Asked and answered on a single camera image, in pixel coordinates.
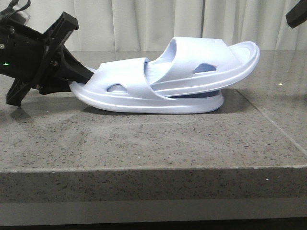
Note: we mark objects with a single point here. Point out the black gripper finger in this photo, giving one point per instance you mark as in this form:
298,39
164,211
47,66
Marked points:
297,15

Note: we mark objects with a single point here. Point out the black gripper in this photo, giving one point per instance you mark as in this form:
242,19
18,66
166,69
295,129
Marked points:
39,60

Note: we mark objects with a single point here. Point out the light blue slipper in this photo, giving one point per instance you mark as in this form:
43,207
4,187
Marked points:
121,86

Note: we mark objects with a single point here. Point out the light blue slipper inserted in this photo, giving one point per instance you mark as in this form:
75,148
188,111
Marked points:
198,65

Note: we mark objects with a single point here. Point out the beige pleated curtain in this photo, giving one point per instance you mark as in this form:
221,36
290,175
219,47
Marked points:
149,25

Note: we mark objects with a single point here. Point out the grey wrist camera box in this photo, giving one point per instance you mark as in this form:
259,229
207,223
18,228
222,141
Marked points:
18,13

